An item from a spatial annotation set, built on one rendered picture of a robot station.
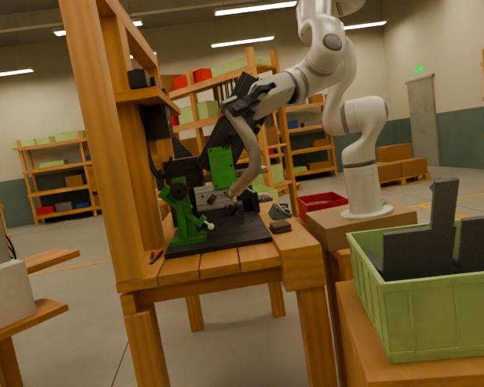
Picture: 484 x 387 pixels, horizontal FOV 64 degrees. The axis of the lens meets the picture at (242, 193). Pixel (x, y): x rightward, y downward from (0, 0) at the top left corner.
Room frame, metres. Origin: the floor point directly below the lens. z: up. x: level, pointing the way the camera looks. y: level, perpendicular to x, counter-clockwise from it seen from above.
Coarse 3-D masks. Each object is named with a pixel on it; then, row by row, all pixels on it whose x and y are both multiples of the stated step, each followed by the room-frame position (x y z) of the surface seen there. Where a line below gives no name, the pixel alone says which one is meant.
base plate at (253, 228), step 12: (240, 204) 2.38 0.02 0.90; (252, 216) 1.95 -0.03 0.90; (204, 228) 1.83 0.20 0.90; (216, 228) 1.79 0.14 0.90; (228, 228) 1.75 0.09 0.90; (240, 228) 1.71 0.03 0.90; (252, 228) 1.67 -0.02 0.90; (264, 228) 1.63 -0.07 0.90; (216, 240) 1.55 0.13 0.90; (228, 240) 1.52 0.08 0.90; (240, 240) 1.48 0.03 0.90; (252, 240) 1.47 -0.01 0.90; (264, 240) 1.47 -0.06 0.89; (168, 252) 1.48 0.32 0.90; (180, 252) 1.46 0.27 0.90; (192, 252) 1.46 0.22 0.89; (204, 252) 1.46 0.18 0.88
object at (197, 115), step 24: (192, 72) 5.25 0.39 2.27; (216, 72) 4.96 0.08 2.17; (240, 72) 4.53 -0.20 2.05; (192, 96) 5.21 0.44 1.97; (216, 96) 5.52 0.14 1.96; (192, 120) 5.32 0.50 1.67; (216, 120) 4.90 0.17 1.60; (192, 144) 5.45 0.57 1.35; (264, 144) 4.47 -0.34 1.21; (288, 144) 4.79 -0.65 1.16; (288, 168) 4.79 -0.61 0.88
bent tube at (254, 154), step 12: (228, 120) 0.89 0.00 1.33; (240, 120) 0.87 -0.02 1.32; (240, 132) 0.87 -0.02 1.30; (252, 132) 0.87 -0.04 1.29; (252, 144) 0.86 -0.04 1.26; (252, 156) 0.87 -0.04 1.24; (252, 168) 0.89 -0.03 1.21; (240, 180) 0.97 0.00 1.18; (252, 180) 0.94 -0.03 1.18; (240, 192) 1.02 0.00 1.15
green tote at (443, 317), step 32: (416, 224) 1.11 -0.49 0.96; (352, 256) 1.09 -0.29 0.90; (384, 288) 0.73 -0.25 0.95; (416, 288) 0.72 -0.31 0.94; (448, 288) 0.72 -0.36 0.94; (480, 288) 0.71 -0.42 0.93; (384, 320) 0.75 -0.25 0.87; (416, 320) 0.72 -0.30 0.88; (448, 320) 0.72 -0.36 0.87; (480, 320) 0.71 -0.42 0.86; (416, 352) 0.72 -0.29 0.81; (448, 352) 0.71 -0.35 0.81; (480, 352) 0.71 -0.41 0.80
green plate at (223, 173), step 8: (208, 152) 1.92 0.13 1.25; (216, 152) 1.92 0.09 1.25; (224, 152) 1.92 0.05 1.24; (216, 160) 1.91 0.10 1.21; (224, 160) 1.91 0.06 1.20; (232, 160) 1.91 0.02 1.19; (216, 168) 1.90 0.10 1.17; (224, 168) 1.90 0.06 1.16; (232, 168) 1.90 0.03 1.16; (216, 176) 1.89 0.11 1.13; (224, 176) 1.89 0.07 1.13; (232, 176) 1.89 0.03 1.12; (216, 184) 1.88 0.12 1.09; (224, 184) 1.88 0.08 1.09
